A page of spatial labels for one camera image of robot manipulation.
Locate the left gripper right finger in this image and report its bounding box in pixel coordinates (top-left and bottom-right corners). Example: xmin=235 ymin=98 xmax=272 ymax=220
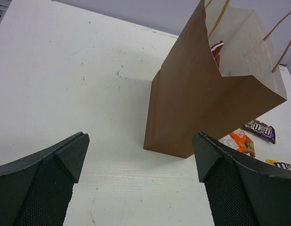
xmin=192 ymin=132 xmax=291 ymax=226

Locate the yellow M&M's packet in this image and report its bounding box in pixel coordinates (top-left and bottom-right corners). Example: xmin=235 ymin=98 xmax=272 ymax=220
xmin=266 ymin=159 xmax=291 ymax=171

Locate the brown M&M's packet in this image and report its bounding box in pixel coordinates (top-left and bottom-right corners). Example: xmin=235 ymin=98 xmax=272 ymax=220
xmin=242 ymin=119 xmax=275 ymax=144

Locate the red Doritos chip bag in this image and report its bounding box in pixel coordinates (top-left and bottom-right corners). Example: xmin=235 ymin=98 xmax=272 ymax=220
xmin=210 ymin=40 xmax=224 ymax=67

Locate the brown paper bag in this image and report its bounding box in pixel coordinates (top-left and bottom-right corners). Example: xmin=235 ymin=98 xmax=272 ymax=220
xmin=144 ymin=0 xmax=287 ymax=158

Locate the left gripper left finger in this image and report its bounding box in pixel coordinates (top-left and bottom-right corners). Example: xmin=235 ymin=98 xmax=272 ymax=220
xmin=0 ymin=132 xmax=89 ymax=226

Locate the orange Reese's packet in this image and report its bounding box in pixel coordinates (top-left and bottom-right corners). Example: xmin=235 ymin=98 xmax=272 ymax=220
xmin=219 ymin=129 xmax=256 ymax=158

